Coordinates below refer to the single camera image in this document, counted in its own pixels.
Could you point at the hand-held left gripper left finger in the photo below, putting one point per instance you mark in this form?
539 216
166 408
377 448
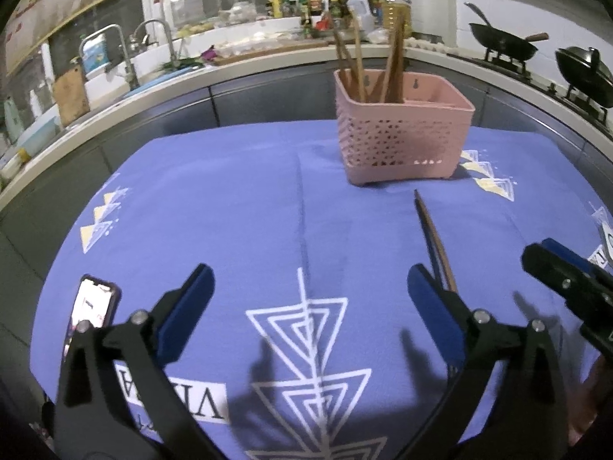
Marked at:
189 306

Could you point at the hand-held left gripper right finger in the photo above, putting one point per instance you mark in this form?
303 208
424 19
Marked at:
431 306

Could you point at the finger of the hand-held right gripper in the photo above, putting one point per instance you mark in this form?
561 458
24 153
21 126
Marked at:
570 278
601 335

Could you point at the pink plastic utensil basket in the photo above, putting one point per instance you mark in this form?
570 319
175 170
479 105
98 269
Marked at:
402 139

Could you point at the person's right hand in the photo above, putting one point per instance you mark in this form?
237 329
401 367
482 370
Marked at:
586 407

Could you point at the black smartphone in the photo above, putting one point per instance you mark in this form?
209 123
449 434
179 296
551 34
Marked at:
93 306

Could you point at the blue patterned tablecloth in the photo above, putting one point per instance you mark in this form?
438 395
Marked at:
215 211

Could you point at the black wok with lid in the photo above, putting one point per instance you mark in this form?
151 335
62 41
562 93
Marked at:
584 76

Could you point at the gas stove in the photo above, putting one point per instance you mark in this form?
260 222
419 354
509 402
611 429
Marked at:
546 74

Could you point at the pale plastic tub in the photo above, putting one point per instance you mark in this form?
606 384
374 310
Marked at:
36 129

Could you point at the small wooden cutting board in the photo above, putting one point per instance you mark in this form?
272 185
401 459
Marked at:
71 96

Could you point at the steel sink faucet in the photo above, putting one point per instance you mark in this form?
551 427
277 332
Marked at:
125 55
167 40

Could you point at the tray of eggs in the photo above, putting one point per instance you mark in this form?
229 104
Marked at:
431 44

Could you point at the blue and white packet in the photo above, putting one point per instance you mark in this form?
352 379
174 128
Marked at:
94 56

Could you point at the long wooden board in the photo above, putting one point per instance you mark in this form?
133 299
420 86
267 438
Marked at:
273 50

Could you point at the yellow cooking oil bottle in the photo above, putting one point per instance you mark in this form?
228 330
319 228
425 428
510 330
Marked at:
397 9

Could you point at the white plastic jug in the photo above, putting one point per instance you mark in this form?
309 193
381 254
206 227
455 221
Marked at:
360 14

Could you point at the row of condiment bottles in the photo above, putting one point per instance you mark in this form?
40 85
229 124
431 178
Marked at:
311 5

